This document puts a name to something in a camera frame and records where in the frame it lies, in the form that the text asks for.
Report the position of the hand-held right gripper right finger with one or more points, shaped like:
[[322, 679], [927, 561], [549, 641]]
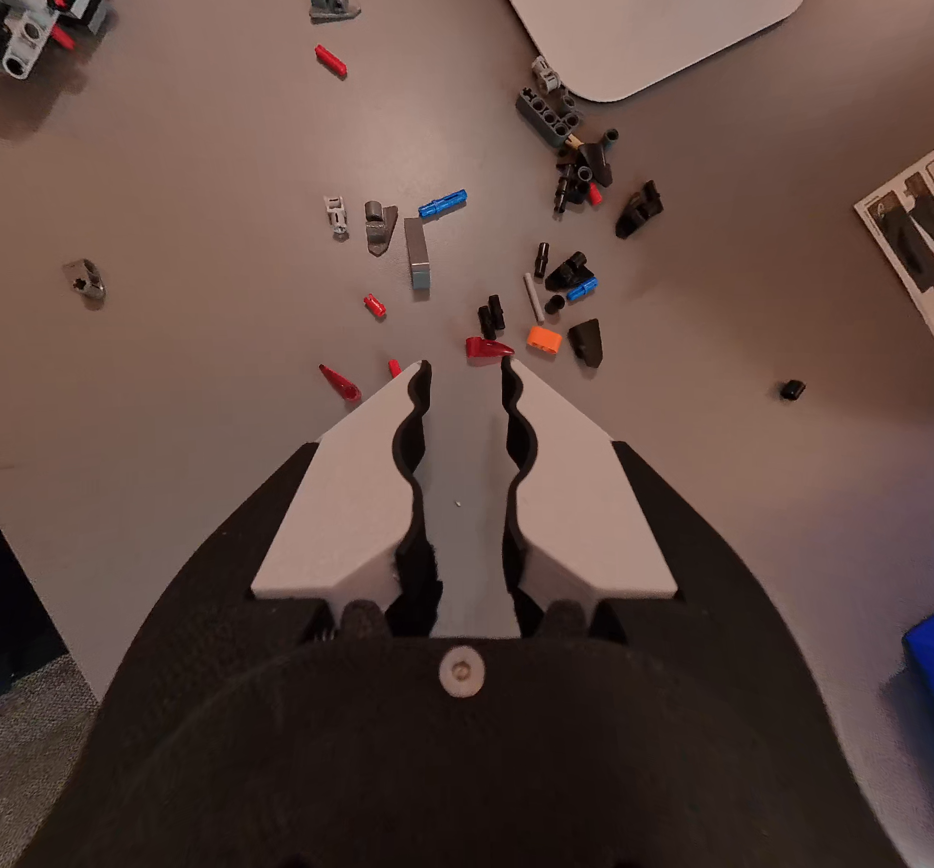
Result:
[[598, 518]]

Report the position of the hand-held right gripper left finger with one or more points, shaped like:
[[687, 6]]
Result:
[[335, 518]]

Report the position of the translucent red lego piece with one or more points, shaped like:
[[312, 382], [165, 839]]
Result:
[[489, 348]]

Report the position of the lego pieces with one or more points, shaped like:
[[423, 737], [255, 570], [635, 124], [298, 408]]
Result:
[[417, 255]]

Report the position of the dark grey lego connector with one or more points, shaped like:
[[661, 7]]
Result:
[[84, 280]]

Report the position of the small black lego piece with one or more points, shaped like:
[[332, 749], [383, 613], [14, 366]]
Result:
[[792, 390]]

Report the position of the lego sticker sheet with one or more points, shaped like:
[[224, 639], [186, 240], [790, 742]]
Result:
[[905, 240]]

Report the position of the red lego pin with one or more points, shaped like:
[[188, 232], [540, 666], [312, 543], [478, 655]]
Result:
[[330, 60]]

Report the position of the grey lego connector plate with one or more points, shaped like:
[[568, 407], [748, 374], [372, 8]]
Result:
[[332, 3]]

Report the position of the blue plastic bin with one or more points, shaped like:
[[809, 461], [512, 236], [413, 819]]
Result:
[[921, 649]]

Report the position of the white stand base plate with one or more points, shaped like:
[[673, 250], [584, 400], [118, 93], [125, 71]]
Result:
[[642, 7]]

